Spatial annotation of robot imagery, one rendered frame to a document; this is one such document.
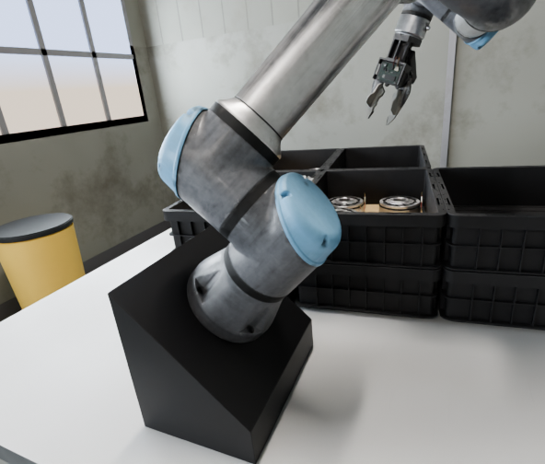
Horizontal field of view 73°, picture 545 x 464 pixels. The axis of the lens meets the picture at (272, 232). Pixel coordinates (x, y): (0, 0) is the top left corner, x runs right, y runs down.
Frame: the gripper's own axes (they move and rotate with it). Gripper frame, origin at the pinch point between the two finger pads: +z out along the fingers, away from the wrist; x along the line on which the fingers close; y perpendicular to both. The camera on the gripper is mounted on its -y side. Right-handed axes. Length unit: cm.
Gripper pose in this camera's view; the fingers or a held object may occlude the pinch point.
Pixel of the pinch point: (379, 117)
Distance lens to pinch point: 111.9
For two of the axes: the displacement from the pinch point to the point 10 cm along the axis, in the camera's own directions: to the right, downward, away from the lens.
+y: -5.4, 2.0, -8.2
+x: 8.0, 4.4, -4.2
